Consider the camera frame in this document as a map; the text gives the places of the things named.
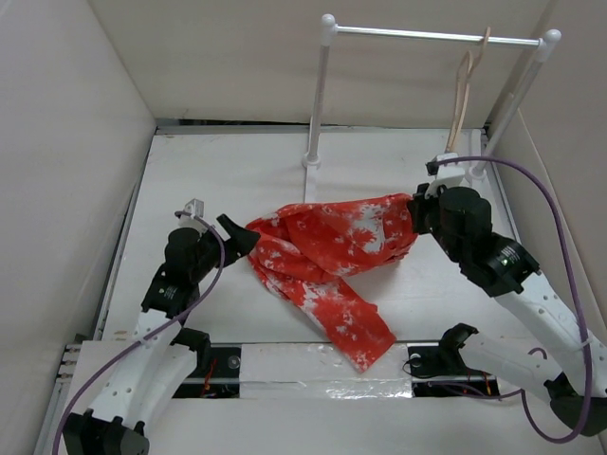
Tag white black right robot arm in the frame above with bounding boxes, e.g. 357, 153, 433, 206
408, 183, 606, 436

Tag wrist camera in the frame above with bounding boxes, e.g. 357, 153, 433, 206
424, 153, 466, 199
175, 198, 207, 232

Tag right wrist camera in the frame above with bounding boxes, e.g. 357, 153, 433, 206
424, 153, 466, 199

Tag white clothes rack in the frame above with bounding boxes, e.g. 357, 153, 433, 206
302, 14, 561, 203

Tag wooden clothes hanger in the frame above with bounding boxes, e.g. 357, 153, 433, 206
445, 27, 491, 153

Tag orange white tie-dye trousers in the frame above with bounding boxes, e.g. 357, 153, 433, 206
247, 193, 417, 373

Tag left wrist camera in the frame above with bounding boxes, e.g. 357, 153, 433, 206
175, 198, 207, 232

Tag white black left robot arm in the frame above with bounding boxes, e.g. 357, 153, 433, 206
51, 210, 260, 454

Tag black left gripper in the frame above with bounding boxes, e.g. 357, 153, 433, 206
192, 215, 259, 282

